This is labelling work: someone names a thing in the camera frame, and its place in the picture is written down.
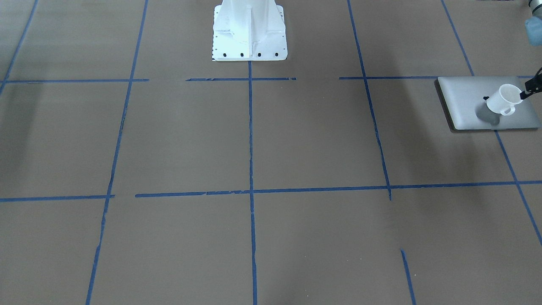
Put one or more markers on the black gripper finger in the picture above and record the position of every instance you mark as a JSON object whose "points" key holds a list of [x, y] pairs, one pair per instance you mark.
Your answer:
{"points": [[532, 86]]}

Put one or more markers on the white plastic cup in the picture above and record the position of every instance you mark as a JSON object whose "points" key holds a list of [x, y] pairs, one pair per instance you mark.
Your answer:
{"points": [[505, 100]]}

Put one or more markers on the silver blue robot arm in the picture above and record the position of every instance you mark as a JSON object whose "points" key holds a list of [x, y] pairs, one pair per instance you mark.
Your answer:
{"points": [[534, 34]]}

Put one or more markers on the grey closed laptop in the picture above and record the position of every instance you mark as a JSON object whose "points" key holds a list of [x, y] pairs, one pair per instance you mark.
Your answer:
{"points": [[464, 98]]}

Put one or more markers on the brown paper table cover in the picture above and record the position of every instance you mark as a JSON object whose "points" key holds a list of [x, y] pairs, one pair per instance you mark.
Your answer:
{"points": [[135, 170]]}

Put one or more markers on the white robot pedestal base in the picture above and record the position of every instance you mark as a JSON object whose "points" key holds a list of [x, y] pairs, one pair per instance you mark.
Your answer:
{"points": [[249, 30]]}

